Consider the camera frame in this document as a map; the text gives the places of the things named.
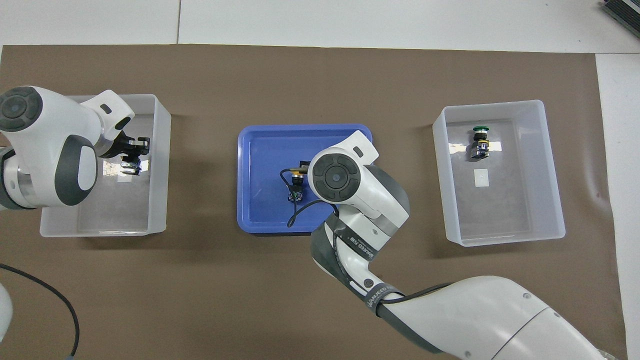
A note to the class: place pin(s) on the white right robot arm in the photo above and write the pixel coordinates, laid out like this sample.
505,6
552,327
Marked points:
450,320

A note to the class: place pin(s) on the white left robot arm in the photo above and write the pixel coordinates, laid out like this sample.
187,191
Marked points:
50,150

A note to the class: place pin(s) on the translucent plastic box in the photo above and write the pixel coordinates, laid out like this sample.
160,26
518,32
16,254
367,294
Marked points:
545,200
155,200

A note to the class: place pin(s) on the white label sticker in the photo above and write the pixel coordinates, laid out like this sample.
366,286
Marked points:
129,179
481,178

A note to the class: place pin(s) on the dark ribbed object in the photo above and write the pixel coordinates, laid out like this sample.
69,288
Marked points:
625,15

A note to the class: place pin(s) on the yellow push button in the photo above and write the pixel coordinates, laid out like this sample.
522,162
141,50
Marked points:
131,166
296,194

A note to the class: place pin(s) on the green push button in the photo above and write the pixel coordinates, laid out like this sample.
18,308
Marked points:
481,149

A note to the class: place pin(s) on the blue plastic tray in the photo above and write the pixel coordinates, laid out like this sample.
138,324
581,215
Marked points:
265,165

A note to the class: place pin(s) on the brown table mat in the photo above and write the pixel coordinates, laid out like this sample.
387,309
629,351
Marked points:
250,300

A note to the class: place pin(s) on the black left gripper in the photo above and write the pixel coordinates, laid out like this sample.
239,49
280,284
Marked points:
116,145

